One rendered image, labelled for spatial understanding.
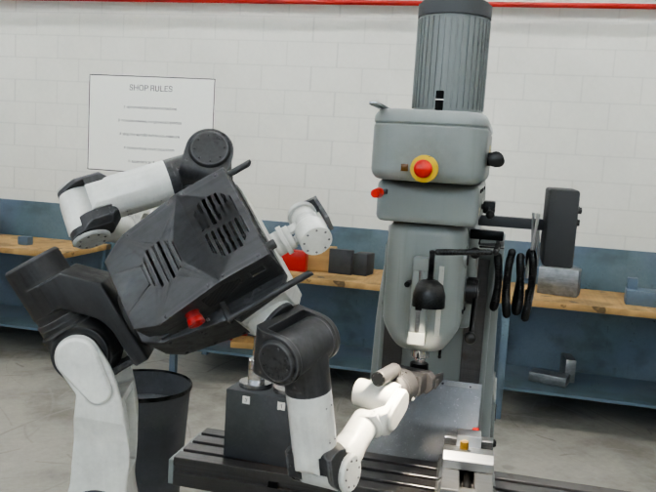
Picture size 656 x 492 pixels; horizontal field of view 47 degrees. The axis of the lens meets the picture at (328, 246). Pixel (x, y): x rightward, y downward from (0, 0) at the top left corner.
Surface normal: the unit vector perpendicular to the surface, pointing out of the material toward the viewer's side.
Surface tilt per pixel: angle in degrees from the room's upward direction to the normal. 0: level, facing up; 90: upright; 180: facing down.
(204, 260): 75
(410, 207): 90
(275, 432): 90
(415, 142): 90
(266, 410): 90
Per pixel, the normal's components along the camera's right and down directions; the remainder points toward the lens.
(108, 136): -0.23, 0.11
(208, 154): 0.13, -0.36
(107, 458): 0.08, 0.12
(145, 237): -0.39, -0.19
